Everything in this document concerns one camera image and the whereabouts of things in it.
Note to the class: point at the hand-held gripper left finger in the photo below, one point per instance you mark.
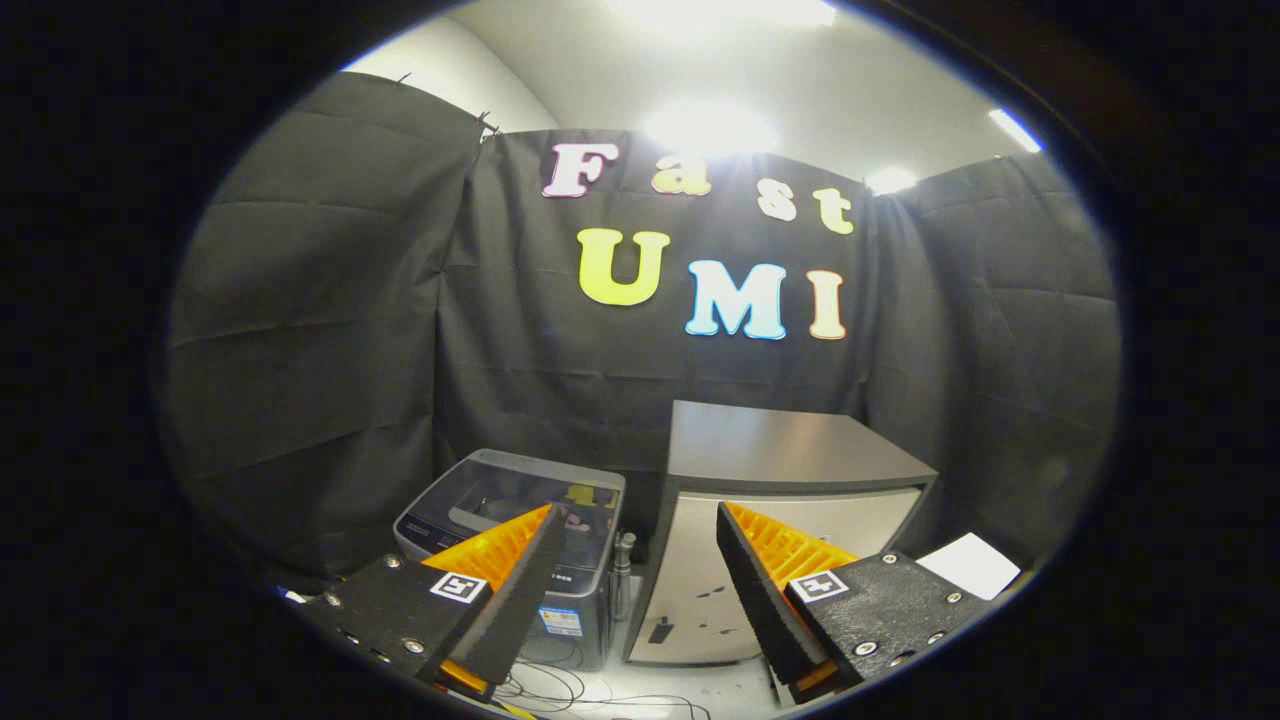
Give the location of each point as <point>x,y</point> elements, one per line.
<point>515,600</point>

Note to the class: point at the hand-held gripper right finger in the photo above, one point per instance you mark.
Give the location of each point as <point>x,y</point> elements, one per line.
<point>760,600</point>

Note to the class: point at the dark grey washing machine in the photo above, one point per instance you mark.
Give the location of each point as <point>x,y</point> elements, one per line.
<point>592,590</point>

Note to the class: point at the grey cabinet with dark top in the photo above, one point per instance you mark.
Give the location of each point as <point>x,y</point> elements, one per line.
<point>780,450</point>

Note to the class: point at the white board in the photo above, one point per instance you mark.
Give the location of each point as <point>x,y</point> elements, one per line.
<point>970,565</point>

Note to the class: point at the black backdrop cloth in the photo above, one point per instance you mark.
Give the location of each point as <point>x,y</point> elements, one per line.
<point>320,320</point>

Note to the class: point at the small ceiling light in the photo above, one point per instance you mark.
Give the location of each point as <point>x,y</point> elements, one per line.
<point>890,180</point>

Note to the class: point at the round ceiling light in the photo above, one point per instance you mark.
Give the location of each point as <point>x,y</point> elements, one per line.
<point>708,128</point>

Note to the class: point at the long ceiling light panel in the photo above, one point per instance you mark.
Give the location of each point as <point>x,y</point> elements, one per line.
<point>1015,130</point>

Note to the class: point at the large ceiling light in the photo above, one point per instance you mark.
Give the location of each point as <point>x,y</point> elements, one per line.
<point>720,12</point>

